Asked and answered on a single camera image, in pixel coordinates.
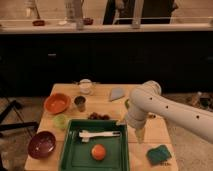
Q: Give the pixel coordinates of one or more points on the bunch of dark grapes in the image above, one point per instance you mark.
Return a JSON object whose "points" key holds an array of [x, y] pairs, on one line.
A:
{"points": [[96, 116]]}

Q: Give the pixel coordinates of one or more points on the light green cup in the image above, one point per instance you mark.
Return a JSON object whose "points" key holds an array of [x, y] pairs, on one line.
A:
{"points": [[60, 121]]}

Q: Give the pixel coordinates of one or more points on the small metal cup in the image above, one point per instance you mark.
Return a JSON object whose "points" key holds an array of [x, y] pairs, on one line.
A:
{"points": [[80, 103]]}

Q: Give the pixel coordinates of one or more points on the green plastic tray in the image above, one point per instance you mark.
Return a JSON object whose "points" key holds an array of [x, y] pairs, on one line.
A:
{"points": [[76, 155]]}

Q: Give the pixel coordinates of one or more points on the green cucumber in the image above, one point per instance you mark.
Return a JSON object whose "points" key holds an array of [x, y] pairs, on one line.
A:
{"points": [[127, 103]]}

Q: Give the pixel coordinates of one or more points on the orange-red apple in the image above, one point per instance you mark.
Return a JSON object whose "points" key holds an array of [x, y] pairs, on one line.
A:
{"points": [[98, 152]]}

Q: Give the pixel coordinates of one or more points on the orange bowl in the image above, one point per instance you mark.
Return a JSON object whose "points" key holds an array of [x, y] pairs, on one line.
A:
{"points": [[57, 103]]}

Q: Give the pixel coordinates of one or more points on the grey blue cloth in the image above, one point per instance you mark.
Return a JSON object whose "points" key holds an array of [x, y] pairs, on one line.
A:
{"points": [[116, 93]]}

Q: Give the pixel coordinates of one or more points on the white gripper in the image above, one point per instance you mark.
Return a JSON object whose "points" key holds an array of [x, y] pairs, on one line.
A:
{"points": [[136, 118]]}

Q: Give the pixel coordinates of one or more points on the black chair base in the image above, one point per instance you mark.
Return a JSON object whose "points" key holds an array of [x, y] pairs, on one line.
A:
{"points": [[10, 119]]}

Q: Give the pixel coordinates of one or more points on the small red bowl on counter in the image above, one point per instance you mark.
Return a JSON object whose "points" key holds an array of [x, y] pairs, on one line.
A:
{"points": [[38, 23]]}

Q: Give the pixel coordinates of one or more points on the teal sponge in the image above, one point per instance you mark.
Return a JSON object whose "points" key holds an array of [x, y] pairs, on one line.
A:
{"points": [[158, 154]]}

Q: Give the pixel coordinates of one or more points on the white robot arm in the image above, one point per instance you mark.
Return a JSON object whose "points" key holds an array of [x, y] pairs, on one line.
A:
{"points": [[146, 98]]}

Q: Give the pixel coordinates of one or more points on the dark purple bowl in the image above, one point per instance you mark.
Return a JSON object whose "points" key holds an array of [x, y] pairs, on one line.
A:
{"points": [[42, 145]]}

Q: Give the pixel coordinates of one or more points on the clear glass jar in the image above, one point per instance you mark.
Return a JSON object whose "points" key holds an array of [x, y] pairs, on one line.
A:
{"points": [[85, 86]]}

